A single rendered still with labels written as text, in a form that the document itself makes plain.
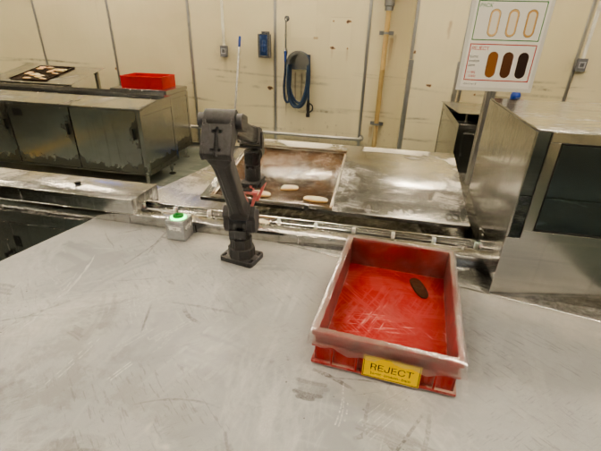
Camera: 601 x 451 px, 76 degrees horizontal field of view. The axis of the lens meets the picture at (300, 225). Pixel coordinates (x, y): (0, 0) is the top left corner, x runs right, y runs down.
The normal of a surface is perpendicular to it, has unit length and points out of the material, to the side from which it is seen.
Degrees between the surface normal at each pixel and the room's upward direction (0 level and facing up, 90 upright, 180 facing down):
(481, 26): 90
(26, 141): 90
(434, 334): 0
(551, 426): 0
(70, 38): 90
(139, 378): 0
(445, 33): 90
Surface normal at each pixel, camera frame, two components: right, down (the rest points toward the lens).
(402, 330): 0.03, -0.89
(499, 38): -0.14, 0.44
